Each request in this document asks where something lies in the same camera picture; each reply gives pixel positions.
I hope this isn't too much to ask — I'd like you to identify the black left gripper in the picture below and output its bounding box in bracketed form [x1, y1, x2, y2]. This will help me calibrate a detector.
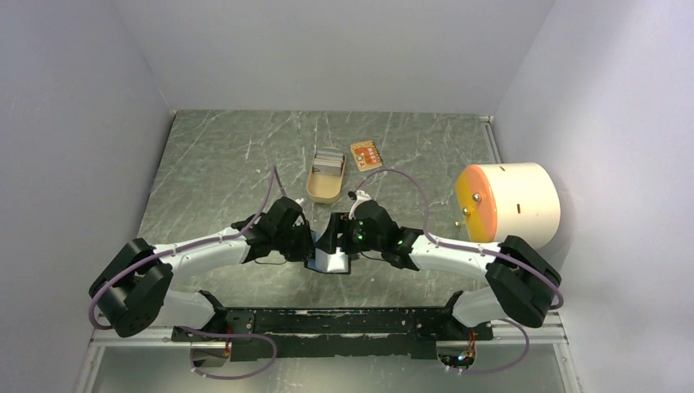
[274, 219, 321, 262]

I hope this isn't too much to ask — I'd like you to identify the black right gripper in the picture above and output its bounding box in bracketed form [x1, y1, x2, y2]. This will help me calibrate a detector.
[315, 212, 384, 255]

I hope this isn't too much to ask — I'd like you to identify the black card holder wallet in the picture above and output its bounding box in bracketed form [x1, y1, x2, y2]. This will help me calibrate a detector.
[304, 230, 350, 274]

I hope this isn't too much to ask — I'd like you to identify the grey credit card stack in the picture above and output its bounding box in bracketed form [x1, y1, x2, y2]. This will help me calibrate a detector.
[312, 150, 345, 177]

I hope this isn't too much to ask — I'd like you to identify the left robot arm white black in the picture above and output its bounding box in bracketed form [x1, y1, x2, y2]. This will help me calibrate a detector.
[88, 196, 313, 341]

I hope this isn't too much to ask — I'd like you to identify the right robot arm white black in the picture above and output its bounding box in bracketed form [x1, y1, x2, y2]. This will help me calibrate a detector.
[313, 201, 561, 339]

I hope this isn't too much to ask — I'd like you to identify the orange patterned card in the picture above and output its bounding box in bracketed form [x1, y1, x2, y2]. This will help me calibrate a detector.
[350, 141, 383, 172]

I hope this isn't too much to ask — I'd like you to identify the beige oval tray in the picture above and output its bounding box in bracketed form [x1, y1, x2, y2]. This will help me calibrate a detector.
[306, 148, 346, 204]

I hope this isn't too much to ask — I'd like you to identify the cream cylinder orange face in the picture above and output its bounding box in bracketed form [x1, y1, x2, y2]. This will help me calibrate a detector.
[454, 163, 561, 249]

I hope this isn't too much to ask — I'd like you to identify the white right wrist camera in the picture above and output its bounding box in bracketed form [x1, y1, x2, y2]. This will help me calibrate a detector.
[348, 189, 372, 219]

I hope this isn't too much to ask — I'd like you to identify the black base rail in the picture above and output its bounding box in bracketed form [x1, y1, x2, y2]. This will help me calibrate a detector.
[171, 306, 493, 362]

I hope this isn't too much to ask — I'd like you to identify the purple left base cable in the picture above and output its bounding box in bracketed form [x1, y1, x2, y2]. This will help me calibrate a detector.
[178, 326, 278, 381]

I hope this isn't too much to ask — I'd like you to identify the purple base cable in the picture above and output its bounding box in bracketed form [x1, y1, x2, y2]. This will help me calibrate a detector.
[444, 318, 530, 377]
[178, 326, 278, 381]

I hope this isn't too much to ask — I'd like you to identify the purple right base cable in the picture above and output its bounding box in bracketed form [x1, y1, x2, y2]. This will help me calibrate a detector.
[444, 318, 530, 377]

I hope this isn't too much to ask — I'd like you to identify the aluminium frame extrusion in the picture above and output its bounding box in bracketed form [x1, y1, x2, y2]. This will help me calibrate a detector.
[89, 313, 566, 350]

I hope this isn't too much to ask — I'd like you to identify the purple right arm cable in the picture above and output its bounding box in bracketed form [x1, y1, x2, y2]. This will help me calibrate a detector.
[352, 168, 565, 311]

